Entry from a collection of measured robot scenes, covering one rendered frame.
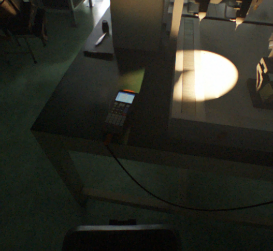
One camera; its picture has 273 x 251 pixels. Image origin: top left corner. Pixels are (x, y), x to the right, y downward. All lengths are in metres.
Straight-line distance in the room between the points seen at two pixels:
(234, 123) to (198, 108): 0.10
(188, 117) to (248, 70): 0.33
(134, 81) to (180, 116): 0.31
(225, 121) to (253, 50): 0.42
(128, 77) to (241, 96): 0.42
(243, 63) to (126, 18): 0.50
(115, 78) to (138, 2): 0.31
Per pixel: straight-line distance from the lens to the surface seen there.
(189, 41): 0.90
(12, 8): 0.53
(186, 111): 0.59
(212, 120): 0.59
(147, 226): 1.06
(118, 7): 0.94
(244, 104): 0.67
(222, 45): 0.92
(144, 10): 0.93
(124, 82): 0.82
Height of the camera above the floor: 1.28
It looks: 49 degrees down
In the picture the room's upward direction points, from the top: 1 degrees clockwise
